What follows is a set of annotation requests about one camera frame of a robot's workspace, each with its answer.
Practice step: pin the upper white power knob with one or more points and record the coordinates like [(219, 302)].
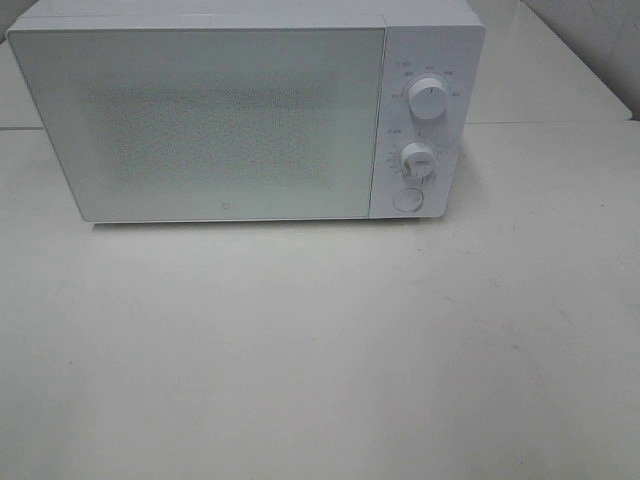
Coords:
[(428, 96)]

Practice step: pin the white microwave door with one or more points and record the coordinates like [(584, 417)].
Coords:
[(188, 125)]

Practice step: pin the round white door button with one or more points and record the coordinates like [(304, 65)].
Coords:
[(408, 200)]

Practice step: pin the white microwave oven body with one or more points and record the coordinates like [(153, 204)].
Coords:
[(444, 38)]

